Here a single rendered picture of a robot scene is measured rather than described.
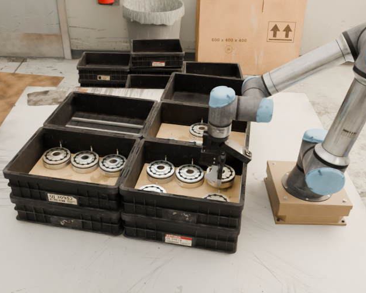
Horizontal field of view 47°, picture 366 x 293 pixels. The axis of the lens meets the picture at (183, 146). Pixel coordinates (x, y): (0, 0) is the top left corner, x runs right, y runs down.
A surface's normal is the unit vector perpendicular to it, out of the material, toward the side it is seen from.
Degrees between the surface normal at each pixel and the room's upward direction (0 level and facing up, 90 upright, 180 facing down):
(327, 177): 96
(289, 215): 90
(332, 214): 90
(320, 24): 90
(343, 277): 0
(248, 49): 74
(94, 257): 0
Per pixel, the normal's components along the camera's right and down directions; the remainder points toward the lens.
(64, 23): 0.00, 0.57
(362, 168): 0.03, -0.82
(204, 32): 0.02, 0.37
